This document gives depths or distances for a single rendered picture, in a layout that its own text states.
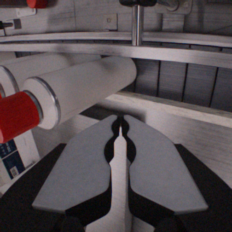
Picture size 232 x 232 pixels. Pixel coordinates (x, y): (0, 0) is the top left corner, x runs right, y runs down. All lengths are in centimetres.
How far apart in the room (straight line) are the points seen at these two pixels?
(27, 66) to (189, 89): 21
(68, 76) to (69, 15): 26
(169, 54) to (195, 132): 20
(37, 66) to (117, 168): 27
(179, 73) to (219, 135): 14
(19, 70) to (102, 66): 9
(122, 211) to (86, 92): 39
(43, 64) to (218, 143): 30
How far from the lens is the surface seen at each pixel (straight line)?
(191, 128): 34
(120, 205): 50
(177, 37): 26
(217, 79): 25
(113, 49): 20
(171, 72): 26
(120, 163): 39
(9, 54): 50
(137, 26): 18
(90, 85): 19
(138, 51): 18
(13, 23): 46
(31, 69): 22
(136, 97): 25
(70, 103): 16
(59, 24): 44
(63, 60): 25
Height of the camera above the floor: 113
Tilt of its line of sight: 49 degrees down
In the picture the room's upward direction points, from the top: 128 degrees counter-clockwise
